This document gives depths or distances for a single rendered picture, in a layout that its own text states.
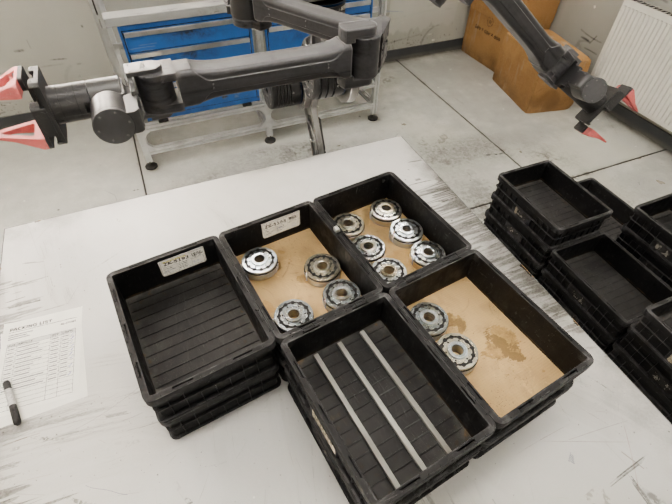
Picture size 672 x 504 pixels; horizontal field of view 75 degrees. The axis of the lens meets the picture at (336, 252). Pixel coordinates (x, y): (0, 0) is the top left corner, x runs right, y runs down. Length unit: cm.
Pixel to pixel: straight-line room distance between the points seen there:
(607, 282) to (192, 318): 167
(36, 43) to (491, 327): 340
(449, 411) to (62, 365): 103
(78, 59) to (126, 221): 223
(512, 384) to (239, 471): 68
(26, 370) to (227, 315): 57
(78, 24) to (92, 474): 306
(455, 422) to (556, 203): 141
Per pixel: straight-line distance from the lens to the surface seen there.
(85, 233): 178
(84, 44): 380
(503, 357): 121
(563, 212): 224
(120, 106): 75
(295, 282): 126
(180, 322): 124
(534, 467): 126
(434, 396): 111
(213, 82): 81
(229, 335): 118
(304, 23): 105
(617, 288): 218
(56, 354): 148
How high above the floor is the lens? 181
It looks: 47 degrees down
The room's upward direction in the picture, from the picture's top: 2 degrees clockwise
